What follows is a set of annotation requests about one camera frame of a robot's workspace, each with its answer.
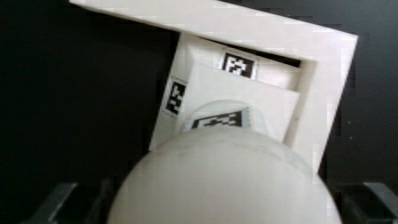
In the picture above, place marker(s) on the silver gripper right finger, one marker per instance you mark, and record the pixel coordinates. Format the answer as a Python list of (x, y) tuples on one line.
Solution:
[(374, 204)]

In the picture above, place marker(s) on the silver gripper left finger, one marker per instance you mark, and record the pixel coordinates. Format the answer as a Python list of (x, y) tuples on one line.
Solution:
[(52, 205)]

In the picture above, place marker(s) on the white lamp bulb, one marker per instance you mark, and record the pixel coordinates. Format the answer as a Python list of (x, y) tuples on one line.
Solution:
[(223, 177)]

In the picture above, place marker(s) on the white lamp base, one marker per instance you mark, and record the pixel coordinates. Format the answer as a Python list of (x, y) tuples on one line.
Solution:
[(230, 90)]

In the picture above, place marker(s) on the white L-shaped fence wall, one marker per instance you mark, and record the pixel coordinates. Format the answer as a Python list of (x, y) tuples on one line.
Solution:
[(299, 44)]

